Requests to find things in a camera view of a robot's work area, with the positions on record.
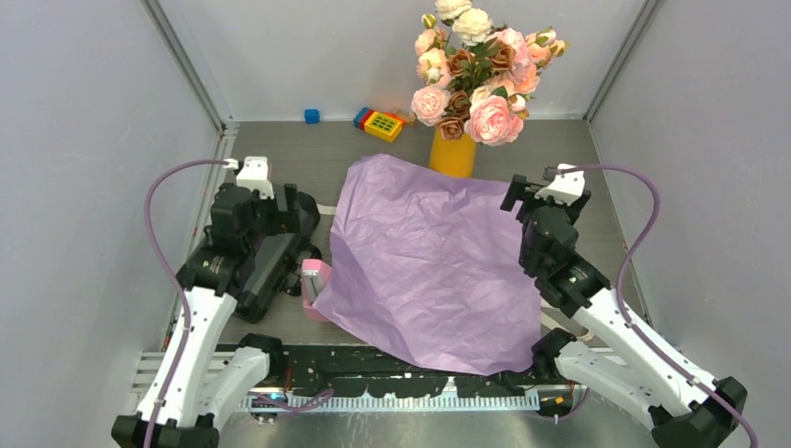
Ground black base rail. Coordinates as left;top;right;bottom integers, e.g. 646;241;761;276
258;344;583;399

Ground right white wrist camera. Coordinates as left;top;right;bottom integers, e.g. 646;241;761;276
535;163;586;205

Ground yellow toy block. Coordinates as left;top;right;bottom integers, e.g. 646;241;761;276
353;107;405;143

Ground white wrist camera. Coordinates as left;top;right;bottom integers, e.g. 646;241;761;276
224;156;274;200
535;163;586;205

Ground pink roses stem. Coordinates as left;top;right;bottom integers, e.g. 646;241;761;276
464;86;529;147
488;28;548;94

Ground beige ribbon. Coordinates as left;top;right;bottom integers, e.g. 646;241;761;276
540;303;596;343

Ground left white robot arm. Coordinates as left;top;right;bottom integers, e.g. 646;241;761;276
111;183;320;447

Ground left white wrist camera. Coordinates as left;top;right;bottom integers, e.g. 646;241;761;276
224;156;274;200

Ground purple wrapping paper sheet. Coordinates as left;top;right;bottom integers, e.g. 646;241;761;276
314;154;541;375

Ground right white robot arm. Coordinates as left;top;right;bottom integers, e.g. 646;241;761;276
501;166;748;447

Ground peach roses in vase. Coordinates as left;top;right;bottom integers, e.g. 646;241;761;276
410;1;493;126

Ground pink toy toaster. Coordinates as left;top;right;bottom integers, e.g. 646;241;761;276
300;259;331;322

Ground blue cube block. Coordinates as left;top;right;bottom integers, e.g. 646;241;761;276
303;108;321;124

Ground black hard case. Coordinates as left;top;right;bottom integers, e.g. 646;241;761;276
234;189;323;323

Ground yellow vase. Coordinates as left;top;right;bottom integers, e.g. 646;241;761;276
428;129;477;178

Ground brown roses stem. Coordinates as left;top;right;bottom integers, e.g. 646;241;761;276
437;38;519;140

